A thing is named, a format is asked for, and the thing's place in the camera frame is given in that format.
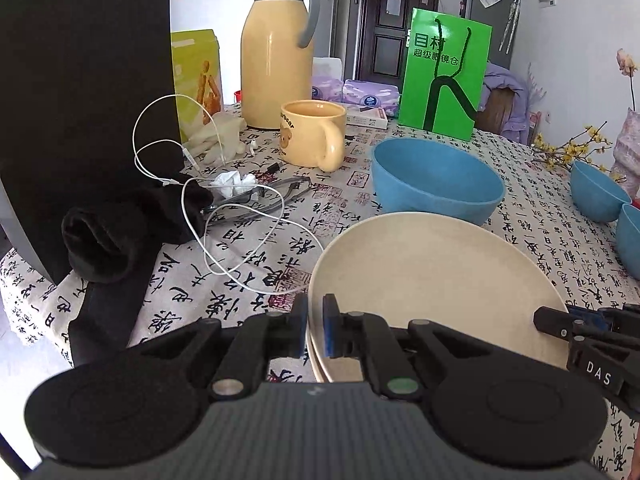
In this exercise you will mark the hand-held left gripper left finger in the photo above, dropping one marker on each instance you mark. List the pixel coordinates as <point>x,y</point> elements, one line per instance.
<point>300,327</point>

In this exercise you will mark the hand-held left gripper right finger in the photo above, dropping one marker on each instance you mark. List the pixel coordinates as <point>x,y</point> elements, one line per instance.
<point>330,330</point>

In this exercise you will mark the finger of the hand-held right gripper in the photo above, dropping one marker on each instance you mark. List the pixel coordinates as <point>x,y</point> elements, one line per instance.
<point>555,322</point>
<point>625,317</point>

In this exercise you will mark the cream plate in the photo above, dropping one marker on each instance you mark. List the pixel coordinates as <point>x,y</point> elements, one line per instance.
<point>325,376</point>
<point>430,270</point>
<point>316,357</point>

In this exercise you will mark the blue bowl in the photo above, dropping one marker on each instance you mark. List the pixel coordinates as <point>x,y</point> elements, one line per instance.
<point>631,245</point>
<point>595,195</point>
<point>435,180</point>

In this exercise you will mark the calligraphy printed tablecloth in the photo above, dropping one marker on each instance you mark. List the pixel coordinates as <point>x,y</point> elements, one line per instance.
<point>540,240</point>

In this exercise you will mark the clear glasses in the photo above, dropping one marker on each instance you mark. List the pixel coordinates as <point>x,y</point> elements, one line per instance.
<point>280,195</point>

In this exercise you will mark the crumpled white tissue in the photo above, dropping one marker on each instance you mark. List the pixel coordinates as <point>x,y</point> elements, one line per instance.
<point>232,184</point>

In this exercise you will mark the pink textured vase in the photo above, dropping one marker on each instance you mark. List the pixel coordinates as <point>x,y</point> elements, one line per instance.
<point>629,150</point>

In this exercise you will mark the yellow flower branch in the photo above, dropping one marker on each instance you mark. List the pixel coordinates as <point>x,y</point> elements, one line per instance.
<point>570,152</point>

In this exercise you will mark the yellow mug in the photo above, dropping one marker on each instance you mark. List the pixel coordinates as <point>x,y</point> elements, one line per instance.
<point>307,135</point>

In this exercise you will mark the white rubber gloves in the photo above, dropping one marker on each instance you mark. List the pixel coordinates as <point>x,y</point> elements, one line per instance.
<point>220,135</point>

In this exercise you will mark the black sock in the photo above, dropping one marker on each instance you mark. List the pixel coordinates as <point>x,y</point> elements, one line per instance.
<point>110,240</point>

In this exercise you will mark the flat white box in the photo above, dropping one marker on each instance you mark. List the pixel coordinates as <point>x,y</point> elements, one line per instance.
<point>367,116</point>

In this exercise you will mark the purple tissue pack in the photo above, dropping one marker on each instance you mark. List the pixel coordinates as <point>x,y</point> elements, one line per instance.
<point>327,87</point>
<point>372,92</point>

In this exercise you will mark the purple jacket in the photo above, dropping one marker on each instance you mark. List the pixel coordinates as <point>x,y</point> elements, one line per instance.
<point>507,85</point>

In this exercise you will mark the dried pink roses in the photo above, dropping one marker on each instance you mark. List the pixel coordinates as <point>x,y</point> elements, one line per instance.
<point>627,62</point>

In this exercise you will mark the yellow thermos jug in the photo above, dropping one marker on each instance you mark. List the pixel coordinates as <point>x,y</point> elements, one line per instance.
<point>275,60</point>

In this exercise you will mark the yellow snack box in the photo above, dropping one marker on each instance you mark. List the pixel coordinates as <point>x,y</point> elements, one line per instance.
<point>197,75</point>

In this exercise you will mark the green paper bag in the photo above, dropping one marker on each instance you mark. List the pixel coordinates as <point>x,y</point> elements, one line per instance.
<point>445,70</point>

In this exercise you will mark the folded umbrella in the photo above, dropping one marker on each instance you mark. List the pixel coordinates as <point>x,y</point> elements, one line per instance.
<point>511,20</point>

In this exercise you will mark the grey refrigerator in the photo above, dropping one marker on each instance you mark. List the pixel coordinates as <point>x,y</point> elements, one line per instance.
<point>487,20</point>

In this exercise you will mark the dark brown door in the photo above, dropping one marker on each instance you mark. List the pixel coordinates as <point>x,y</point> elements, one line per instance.
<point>395,20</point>

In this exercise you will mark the black paper bag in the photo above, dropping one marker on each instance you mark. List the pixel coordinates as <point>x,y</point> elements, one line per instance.
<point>85,85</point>

